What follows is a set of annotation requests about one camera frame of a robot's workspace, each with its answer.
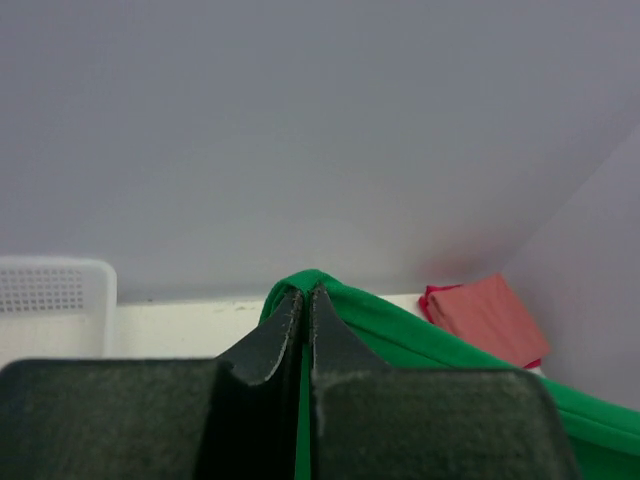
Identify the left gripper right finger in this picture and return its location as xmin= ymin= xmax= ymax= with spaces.
xmin=309 ymin=286 xmax=580 ymax=479

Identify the folded pink t shirt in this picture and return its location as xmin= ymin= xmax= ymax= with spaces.
xmin=427 ymin=272 xmax=551 ymax=369

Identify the green t shirt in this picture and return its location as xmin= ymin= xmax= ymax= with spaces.
xmin=259 ymin=269 xmax=639 ymax=479

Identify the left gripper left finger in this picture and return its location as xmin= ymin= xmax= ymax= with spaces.
xmin=1 ymin=291 xmax=304 ymax=479

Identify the white plastic basket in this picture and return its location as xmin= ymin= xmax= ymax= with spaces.
xmin=1 ymin=256 xmax=117 ymax=366

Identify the folded red t shirt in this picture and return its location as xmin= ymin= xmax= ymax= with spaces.
xmin=418 ymin=283 xmax=544 ymax=371

